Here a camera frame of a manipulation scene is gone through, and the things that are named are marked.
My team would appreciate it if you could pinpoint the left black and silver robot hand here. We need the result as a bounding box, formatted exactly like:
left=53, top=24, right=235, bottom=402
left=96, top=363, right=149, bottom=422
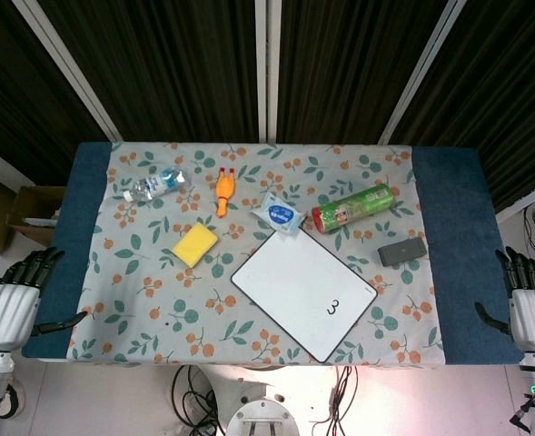
left=0, top=246, right=89, bottom=353

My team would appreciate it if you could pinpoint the grey board eraser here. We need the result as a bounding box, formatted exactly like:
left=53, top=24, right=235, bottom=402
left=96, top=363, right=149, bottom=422
left=377, top=238, right=430, bottom=267

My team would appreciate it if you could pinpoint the open cardboard box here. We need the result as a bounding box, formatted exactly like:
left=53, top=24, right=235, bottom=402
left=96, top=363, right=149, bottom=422
left=5, top=184, right=67, bottom=249

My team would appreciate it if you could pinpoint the blue felt table cover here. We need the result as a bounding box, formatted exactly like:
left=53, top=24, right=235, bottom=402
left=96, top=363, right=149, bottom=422
left=21, top=141, right=535, bottom=367

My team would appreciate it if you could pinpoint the floral patterned tablecloth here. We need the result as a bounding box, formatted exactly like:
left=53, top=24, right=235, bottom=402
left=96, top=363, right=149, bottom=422
left=66, top=141, right=445, bottom=367

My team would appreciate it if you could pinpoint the crumpled clear water bottle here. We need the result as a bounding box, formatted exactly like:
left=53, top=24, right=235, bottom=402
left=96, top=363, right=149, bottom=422
left=123, top=166, right=191, bottom=203

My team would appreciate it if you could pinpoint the yellow sponge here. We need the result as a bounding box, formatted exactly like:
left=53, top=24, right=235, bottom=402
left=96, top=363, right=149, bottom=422
left=172, top=222, right=220, bottom=269

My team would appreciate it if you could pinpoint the green chips can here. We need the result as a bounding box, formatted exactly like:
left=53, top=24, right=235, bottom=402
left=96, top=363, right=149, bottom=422
left=311, top=183, right=395, bottom=234

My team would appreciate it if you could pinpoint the dark pleated curtain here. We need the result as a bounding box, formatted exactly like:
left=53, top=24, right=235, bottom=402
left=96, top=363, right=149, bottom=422
left=35, top=0, right=262, bottom=144
left=274, top=0, right=451, bottom=145
left=0, top=0, right=110, bottom=161
left=388, top=0, right=535, bottom=214

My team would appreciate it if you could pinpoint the white erasable board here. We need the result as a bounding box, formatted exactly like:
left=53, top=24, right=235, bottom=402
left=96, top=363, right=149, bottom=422
left=230, top=228, right=379, bottom=364

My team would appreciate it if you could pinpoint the orange rubber chicken toy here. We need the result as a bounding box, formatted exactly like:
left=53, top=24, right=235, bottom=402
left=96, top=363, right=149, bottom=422
left=214, top=166, right=238, bottom=220

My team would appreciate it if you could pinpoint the white robot torso base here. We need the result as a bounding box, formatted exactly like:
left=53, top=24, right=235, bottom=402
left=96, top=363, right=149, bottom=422
left=198, top=364, right=305, bottom=436

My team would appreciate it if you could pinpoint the blue white wet wipes pack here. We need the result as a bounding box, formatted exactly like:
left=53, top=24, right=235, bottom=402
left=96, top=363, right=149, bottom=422
left=250, top=191, right=307, bottom=236

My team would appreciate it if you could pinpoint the black cable bundle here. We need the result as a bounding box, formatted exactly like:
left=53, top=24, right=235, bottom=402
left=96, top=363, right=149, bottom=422
left=170, top=364, right=225, bottom=436

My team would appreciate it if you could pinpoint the red wire bundle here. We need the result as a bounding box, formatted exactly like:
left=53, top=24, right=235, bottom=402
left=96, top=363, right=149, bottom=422
left=309, top=364, right=360, bottom=436

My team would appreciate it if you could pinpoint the white frame post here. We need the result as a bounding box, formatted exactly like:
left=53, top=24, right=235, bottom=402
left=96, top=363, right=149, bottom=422
left=377, top=0, right=471, bottom=146
left=11, top=0, right=124, bottom=143
left=254, top=0, right=281, bottom=144

